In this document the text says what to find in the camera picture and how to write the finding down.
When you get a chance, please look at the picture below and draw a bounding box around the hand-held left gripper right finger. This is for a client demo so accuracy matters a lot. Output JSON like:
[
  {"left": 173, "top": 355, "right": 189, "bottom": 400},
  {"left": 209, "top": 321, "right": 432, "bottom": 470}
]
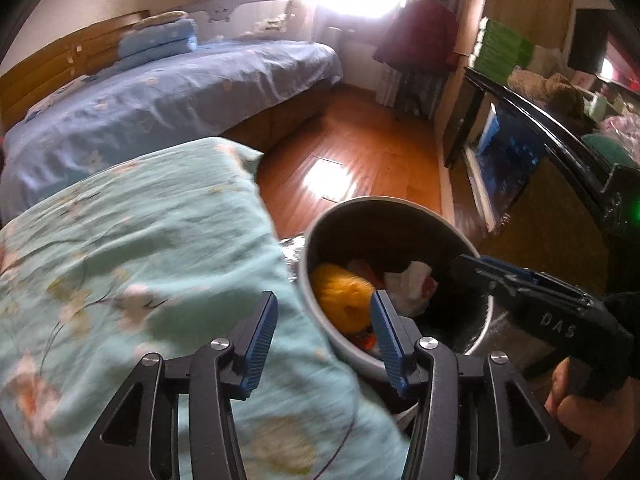
[{"left": 370, "top": 290, "right": 583, "bottom": 480}]

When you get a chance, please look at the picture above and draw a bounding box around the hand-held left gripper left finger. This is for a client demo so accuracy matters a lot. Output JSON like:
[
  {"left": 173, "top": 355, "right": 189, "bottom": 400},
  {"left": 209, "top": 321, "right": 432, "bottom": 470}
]
[{"left": 65, "top": 291, "right": 279, "bottom": 480}]

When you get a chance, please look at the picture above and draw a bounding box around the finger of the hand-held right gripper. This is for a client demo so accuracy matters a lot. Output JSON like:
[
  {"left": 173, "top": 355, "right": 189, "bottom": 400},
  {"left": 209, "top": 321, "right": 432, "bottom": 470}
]
[
  {"left": 450, "top": 254, "right": 506, "bottom": 306},
  {"left": 480, "top": 256, "right": 543, "bottom": 286}
]

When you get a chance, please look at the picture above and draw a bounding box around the red snack packet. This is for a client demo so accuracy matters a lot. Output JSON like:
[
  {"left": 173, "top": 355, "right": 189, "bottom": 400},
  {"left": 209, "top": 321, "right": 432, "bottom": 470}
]
[{"left": 357, "top": 325, "right": 388, "bottom": 358}]

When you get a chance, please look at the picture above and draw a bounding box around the white tissue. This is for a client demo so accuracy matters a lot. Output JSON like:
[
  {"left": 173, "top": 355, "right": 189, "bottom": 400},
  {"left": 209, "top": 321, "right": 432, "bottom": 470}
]
[{"left": 384, "top": 261, "right": 433, "bottom": 318}]

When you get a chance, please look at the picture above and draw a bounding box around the orange spiky ball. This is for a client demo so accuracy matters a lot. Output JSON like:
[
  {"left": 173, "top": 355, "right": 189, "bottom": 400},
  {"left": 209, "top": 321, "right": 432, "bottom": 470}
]
[{"left": 311, "top": 262, "right": 377, "bottom": 333}]

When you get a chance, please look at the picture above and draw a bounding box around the grey round bin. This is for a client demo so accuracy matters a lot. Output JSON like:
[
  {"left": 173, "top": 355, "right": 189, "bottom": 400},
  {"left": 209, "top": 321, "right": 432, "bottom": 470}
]
[{"left": 295, "top": 197, "right": 496, "bottom": 378}]

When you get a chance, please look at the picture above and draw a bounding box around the person's right hand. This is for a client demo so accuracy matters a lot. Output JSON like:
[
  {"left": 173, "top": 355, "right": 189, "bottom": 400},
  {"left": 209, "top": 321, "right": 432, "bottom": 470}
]
[{"left": 545, "top": 359, "right": 640, "bottom": 480}]

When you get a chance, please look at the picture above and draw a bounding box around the blue box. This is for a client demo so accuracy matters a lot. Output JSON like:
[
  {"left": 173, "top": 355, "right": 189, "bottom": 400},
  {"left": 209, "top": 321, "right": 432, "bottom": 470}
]
[{"left": 475, "top": 105, "right": 546, "bottom": 211}]

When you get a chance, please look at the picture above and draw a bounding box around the black glass cabinet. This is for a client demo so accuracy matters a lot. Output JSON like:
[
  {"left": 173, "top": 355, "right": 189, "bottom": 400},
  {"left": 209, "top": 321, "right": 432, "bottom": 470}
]
[{"left": 442, "top": 65, "right": 640, "bottom": 261}]

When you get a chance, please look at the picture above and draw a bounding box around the green floral blanket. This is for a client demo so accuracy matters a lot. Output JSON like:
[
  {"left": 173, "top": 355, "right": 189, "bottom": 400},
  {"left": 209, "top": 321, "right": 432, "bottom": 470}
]
[{"left": 0, "top": 136, "right": 416, "bottom": 480}]

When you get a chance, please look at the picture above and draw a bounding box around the green round cushion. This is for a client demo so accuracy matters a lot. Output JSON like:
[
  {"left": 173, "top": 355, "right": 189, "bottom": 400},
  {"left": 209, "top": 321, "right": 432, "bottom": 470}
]
[{"left": 582, "top": 132, "right": 638, "bottom": 168}]

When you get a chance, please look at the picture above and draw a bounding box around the pink cloth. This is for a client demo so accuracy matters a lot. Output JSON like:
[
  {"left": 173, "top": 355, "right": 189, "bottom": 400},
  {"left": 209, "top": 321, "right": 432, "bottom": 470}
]
[{"left": 602, "top": 112, "right": 640, "bottom": 141}]

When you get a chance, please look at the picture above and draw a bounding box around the brown plush toy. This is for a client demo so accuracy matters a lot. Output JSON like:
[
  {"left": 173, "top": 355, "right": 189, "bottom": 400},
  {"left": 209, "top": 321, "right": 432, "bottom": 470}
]
[{"left": 507, "top": 70, "right": 586, "bottom": 121}]

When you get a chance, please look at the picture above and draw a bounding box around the striped hanging cloth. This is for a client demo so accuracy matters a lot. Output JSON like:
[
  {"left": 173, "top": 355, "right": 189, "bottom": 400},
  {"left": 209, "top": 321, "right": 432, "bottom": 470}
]
[{"left": 377, "top": 67, "right": 443, "bottom": 121}]

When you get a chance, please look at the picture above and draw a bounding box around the stack of green boxes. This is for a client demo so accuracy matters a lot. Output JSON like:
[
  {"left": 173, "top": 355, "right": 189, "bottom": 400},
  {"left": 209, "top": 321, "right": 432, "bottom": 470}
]
[{"left": 472, "top": 17, "right": 536, "bottom": 76}]

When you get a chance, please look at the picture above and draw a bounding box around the black monitor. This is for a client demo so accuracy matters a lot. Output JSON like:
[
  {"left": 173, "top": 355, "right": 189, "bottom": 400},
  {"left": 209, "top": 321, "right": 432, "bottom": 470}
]
[{"left": 570, "top": 7, "right": 621, "bottom": 76}]

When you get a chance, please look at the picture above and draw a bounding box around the hanging red garment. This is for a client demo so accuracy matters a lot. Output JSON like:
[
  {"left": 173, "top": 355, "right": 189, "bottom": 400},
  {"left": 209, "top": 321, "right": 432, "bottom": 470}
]
[{"left": 374, "top": 0, "right": 458, "bottom": 72}]

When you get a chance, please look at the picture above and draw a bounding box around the bed with blue sheet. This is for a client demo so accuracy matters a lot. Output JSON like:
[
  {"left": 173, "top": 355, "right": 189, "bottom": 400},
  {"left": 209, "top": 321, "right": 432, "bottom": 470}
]
[{"left": 0, "top": 40, "right": 343, "bottom": 221}]

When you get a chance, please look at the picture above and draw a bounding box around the folded blue quilt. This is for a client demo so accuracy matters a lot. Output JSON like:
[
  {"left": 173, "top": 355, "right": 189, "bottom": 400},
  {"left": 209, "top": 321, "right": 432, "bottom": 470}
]
[{"left": 118, "top": 19, "right": 198, "bottom": 72}]

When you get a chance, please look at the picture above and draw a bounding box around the flat beige pillow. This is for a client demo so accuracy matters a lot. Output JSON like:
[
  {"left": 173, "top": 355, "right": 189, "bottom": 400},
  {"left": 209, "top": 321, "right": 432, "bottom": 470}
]
[{"left": 132, "top": 10, "right": 188, "bottom": 31}]

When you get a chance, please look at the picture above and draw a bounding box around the wooden headboard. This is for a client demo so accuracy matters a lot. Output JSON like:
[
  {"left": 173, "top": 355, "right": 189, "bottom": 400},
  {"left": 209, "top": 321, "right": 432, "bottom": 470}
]
[{"left": 0, "top": 10, "right": 151, "bottom": 131}]

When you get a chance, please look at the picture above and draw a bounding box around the grey bed guard rail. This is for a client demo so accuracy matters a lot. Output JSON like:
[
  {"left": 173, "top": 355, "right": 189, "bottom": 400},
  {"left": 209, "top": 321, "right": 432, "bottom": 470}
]
[{"left": 180, "top": 0, "right": 321, "bottom": 43}]

